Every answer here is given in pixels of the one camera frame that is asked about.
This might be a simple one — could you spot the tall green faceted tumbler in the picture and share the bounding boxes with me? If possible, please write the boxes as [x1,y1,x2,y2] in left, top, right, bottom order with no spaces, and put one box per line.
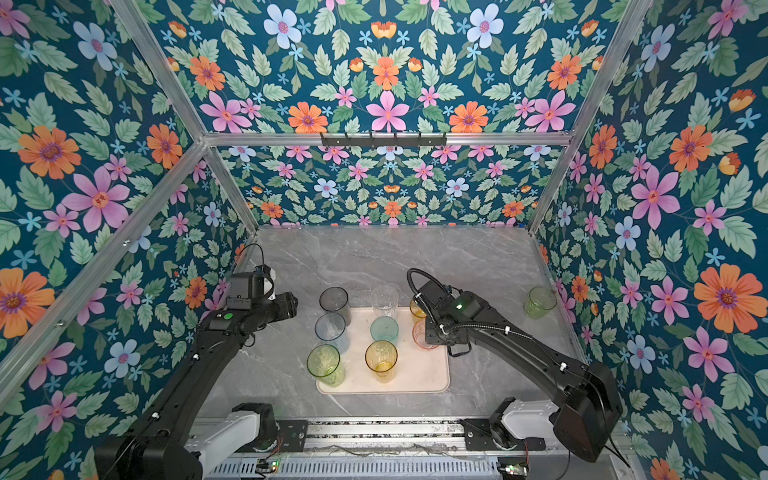
[306,344,345,387]

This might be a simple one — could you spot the clear glass tumbler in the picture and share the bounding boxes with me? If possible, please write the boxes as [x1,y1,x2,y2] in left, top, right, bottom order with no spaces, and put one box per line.
[370,285,399,319]

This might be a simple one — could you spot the white vented cable duct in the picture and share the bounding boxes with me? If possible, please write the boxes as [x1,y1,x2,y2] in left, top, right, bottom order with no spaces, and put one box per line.
[207,457,501,479]

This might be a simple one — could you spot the light blue tumbler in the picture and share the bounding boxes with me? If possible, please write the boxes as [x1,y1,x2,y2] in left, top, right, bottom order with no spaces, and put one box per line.
[314,312,350,354]

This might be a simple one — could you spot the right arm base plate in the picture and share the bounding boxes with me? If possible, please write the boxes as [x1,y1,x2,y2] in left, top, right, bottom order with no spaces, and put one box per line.
[459,418,547,453]

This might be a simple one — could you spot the metal hook rail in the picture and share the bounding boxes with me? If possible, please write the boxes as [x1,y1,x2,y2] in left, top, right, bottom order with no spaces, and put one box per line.
[320,133,448,148]

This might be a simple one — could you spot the short green tumbler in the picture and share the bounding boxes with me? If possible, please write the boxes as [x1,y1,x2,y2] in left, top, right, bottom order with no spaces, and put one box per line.
[524,286,558,319]

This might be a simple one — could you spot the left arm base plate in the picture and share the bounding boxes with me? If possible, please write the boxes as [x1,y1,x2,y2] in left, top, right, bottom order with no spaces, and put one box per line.
[255,420,309,455]

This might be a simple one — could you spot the grey smoky tumbler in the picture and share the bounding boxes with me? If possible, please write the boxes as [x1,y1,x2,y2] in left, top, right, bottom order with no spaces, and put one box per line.
[319,286,351,326]

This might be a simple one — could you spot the teal dotted tumbler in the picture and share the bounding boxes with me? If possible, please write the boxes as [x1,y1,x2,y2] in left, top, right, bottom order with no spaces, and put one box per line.
[369,316,399,344]

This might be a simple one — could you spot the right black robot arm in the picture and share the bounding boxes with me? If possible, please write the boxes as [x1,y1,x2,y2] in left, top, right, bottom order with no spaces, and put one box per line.
[412,280,623,463]

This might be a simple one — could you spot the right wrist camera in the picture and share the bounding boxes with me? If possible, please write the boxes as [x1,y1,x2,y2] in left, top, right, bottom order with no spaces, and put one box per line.
[406,268,452,307]

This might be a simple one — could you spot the tall yellow tumbler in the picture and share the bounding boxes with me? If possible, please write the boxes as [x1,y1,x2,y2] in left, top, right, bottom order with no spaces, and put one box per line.
[365,340,399,383]

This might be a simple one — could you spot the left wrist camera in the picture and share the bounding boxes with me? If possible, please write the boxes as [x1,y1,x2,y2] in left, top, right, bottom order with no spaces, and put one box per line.
[225,271,275,311]

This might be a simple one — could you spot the beige plastic tray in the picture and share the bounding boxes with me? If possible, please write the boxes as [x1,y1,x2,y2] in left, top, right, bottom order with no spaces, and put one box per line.
[316,307,450,395]

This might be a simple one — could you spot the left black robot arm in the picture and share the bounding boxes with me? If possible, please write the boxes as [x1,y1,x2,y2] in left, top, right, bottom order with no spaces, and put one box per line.
[94,292,298,479]

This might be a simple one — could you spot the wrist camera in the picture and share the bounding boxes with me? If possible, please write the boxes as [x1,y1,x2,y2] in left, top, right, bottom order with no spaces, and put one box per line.
[225,271,275,311]
[406,268,452,307]

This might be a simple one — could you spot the short yellow tumbler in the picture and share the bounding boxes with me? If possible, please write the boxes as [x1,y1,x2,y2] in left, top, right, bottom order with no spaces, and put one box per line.
[409,298,427,322]

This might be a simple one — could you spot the aluminium front rail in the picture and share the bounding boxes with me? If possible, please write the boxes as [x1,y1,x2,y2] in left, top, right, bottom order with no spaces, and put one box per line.
[137,416,634,458]

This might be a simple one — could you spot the pink tumbler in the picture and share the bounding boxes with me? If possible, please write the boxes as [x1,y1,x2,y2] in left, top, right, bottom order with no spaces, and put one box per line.
[412,319,437,351]

